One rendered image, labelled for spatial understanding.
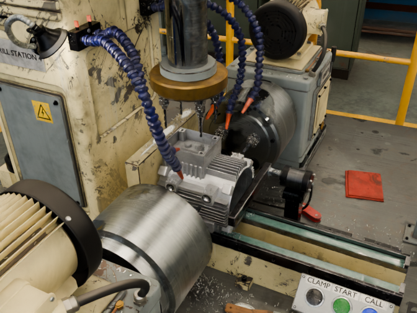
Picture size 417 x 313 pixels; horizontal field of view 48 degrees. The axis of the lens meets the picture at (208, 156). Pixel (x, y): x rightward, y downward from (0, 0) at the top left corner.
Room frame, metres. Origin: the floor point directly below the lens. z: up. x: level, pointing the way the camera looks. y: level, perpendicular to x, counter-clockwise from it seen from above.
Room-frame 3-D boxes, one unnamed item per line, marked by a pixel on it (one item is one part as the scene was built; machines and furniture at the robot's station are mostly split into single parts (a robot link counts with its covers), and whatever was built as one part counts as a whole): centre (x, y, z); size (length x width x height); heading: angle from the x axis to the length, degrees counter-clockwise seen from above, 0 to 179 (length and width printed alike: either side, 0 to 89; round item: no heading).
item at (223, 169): (0.98, 0.01, 1.01); 0.20 x 0.19 x 0.19; 63
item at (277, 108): (1.27, -0.14, 1.04); 0.41 x 0.25 x 0.25; 153
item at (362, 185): (1.25, -0.52, 0.80); 0.15 x 0.12 x 0.01; 166
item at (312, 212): (1.11, -0.31, 0.81); 0.09 x 0.03 x 0.02; 36
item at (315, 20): (1.53, -0.31, 1.16); 0.33 x 0.26 x 0.42; 153
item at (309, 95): (1.51, -0.26, 0.99); 0.35 x 0.31 x 0.37; 153
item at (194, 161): (1.00, 0.04, 1.11); 0.12 x 0.11 x 0.07; 63
